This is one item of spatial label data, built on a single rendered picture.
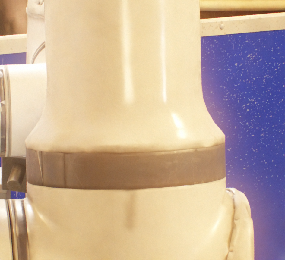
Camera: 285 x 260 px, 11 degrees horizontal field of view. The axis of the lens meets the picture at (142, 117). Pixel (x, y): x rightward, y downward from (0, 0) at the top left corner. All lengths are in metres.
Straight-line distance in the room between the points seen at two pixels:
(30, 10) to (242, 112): 0.72
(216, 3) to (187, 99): 1.15
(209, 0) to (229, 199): 1.15
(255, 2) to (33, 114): 0.92
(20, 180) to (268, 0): 0.77
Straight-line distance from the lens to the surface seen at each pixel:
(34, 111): 1.41
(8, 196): 1.70
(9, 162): 1.64
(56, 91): 1.13
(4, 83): 1.42
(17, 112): 1.41
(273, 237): 2.25
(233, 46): 2.14
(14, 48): 2.00
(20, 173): 1.62
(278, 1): 2.29
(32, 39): 1.51
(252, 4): 2.28
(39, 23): 1.50
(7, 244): 1.11
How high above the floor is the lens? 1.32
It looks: 13 degrees down
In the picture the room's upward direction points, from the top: straight up
